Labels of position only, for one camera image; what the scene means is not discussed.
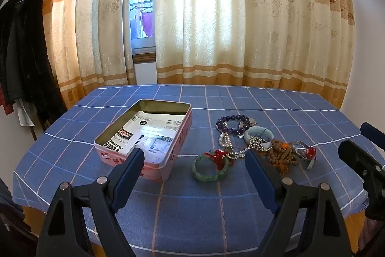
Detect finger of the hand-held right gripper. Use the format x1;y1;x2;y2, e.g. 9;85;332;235
338;139;385;185
360;122;385;152

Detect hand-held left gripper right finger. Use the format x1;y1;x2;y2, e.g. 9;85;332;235
244;149;352;257

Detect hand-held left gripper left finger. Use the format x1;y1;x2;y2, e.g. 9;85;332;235
36;148;145;257

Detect brown bead mala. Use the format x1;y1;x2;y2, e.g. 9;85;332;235
265;139;300;176

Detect silver bead chain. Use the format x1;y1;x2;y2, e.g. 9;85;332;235
224;137;271;159

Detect red knotted tassel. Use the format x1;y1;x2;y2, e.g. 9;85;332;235
205;149;233;170

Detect pale jade bangle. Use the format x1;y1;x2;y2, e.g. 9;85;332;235
244;126;274;152

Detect small silver trinket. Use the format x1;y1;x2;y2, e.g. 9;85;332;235
236;120;259;138

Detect wooden bead bracelet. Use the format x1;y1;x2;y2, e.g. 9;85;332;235
218;132;232;148

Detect green jade bangle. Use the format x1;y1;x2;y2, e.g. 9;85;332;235
192;152;229;182

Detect pink tin box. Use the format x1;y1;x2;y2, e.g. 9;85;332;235
94;99;192;183

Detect purple bead bracelet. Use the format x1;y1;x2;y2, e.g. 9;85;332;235
216;114;251;135

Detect person's right forearm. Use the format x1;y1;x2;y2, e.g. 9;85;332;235
358;216;384;254

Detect printed paper sheet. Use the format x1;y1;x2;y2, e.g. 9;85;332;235
104;112;185;161

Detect blue checked tablecloth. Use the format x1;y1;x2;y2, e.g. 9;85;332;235
12;84;385;254

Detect wooden window sill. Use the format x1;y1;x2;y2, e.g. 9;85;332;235
133;52;157;63

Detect white hanging garment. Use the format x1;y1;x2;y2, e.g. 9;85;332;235
16;99;35;126

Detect red down jacket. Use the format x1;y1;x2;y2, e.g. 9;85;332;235
0;88;14;116

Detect narrow cream orange curtain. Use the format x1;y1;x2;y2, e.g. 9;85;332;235
36;0;136;108

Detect purple hanging garment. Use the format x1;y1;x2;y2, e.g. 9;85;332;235
141;12;154;38

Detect black hooded coat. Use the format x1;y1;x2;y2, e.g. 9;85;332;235
0;0;67;125

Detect wide cream orange curtain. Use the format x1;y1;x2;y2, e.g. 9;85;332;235
153;0;355;108

